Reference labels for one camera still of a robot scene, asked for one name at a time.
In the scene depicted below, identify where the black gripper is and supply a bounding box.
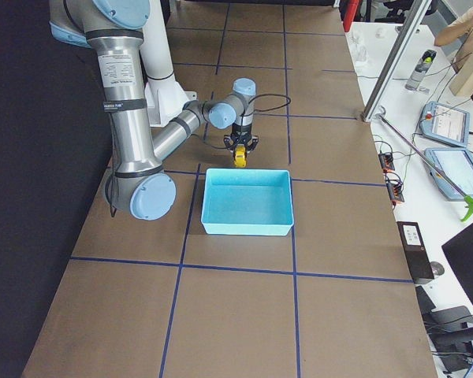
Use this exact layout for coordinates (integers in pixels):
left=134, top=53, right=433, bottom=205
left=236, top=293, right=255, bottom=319
left=223, top=126, right=259, bottom=154

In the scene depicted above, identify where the yellow beetle toy car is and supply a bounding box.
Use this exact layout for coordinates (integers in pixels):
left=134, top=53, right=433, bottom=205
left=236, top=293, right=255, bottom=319
left=233, top=145, right=247, bottom=169

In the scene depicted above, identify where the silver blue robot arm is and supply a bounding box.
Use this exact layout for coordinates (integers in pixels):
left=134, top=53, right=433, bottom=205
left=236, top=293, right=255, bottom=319
left=50, top=1, right=256, bottom=221

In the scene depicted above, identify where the turquoise plastic bin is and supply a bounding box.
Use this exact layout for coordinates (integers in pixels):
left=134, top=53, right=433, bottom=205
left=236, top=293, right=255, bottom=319
left=201, top=168, right=294, bottom=236

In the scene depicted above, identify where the orange black connector block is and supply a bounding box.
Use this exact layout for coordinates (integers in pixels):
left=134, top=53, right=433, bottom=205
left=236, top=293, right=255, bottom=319
left=378, top=152, right=395, bottom=173

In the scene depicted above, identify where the black box with label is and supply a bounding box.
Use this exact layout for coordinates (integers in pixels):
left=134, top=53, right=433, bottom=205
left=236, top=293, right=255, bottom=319
left=397, top=221, right=434, bottom=284

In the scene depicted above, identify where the clear water bottle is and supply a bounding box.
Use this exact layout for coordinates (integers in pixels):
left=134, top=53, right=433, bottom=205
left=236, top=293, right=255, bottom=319
left=404, top=50, right=437, bottom=91

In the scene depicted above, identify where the far teach pendant tablet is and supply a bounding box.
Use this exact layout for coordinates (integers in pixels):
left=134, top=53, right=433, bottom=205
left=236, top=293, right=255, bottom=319
left=419, top=102, right=471, bottom=147

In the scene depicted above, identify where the teach pendant tablet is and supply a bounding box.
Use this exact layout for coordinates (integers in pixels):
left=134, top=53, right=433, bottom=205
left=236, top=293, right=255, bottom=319
left=419, top=102, right=471, bottom=147
left=424, top=147, right=473, bottom=198

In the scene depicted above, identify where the near teach pendant tablet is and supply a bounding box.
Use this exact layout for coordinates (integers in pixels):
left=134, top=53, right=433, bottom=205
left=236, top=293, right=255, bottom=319
left=424, top=147, right=473, bottom=198

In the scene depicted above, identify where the silver reacher grabber stick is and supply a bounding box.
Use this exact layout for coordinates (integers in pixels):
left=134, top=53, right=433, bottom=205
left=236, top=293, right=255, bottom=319
left=374, top=113, right=473, bottom=222

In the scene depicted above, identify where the person in tan shirt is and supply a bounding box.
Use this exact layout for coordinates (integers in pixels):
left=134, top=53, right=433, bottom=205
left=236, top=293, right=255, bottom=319
left=434, top=0, right=473, bottom=98

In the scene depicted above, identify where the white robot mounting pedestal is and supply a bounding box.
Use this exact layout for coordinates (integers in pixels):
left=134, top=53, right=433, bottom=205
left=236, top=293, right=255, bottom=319
left=140, top=1, right=195, bottom=128

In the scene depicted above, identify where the aluminium frame post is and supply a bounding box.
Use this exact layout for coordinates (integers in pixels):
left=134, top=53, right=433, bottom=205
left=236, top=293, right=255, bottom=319
left=361, top=0, right=437, bottom=122

